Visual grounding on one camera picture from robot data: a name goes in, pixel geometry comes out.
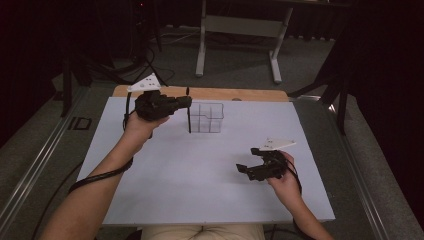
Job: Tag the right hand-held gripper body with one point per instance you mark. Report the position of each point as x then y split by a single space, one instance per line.
271 165

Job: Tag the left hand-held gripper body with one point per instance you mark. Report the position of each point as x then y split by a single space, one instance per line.
153 105

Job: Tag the black pen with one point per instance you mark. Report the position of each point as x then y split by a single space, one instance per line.
188 116

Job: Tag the clear plastic organizer box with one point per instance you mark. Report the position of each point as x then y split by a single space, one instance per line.
208 117

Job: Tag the person's right hand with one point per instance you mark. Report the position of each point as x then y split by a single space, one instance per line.
285 186

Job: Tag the person's left hand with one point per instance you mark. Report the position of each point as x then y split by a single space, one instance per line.
141 128

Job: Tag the white board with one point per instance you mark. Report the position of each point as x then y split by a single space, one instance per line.
206 186

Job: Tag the black tripod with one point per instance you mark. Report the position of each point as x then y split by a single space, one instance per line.
148 50

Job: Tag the person's beige pants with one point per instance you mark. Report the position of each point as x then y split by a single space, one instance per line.
203 232

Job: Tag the black metal stand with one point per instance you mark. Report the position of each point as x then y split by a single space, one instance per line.
335 90
68 83

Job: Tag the white metal stand frame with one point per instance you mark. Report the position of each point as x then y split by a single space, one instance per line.
240 26

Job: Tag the metal floor rail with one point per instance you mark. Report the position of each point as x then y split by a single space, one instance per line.
361 186
40 160

